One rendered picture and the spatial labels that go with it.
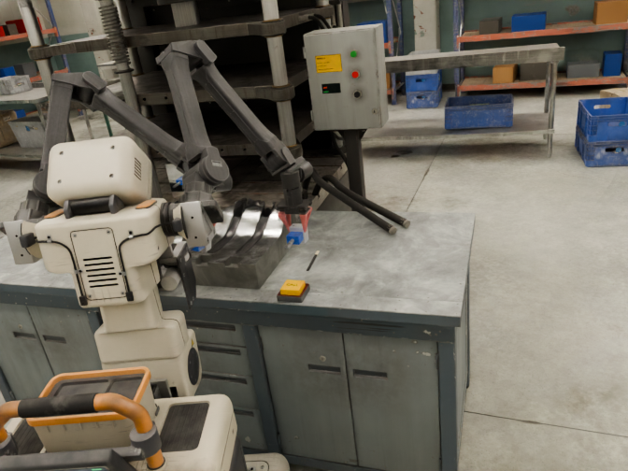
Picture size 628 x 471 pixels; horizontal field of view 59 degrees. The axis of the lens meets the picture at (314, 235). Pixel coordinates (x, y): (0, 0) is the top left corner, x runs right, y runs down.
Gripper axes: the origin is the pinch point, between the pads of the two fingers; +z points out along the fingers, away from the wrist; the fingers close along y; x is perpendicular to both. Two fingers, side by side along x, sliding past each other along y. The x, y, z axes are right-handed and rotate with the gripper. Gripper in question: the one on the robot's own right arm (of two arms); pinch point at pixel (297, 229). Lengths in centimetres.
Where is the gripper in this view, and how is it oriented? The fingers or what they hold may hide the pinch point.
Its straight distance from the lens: 177.2
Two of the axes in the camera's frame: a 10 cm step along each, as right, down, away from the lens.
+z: 1.1, 9.1, 4.0
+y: -9.4, -0.3, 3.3
